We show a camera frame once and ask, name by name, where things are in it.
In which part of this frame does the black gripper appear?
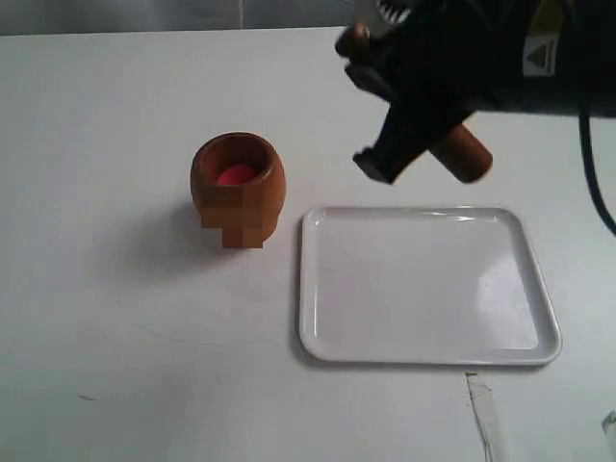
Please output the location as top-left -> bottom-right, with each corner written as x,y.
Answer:
335,1 -> 615,185

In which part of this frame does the dark wooden pestle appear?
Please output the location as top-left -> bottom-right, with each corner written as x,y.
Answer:
335,23 -> 493,185

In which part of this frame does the red object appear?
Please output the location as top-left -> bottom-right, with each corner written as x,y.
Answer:
217,163 -> 258,186

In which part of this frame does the wooden mortar bowl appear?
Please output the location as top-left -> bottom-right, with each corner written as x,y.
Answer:
190,132 -> 287,248

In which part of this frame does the white rectangular plastic tray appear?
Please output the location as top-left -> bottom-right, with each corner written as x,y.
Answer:
297,206 -> 562,367

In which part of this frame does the clear tape strip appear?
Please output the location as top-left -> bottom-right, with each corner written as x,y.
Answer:
466,372 -> 510,462

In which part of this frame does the black cable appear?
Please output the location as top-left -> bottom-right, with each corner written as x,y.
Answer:
577,103 -> 616,239

